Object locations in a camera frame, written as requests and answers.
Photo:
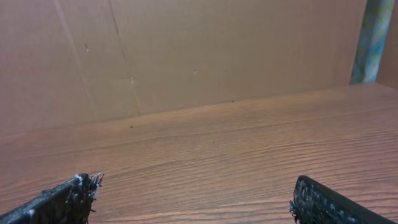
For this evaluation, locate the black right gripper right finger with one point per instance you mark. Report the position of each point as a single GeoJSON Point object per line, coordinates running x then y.
{"type": "Point", "coordinates": [314, 203]}

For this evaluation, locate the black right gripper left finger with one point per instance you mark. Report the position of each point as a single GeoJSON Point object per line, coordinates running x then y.
{"type": "Point", "coordinates": [69, 202]}

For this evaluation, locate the blue green patterned strip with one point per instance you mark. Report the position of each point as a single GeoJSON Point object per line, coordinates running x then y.
{"type": "Point", "coordinates": [372, 38]}

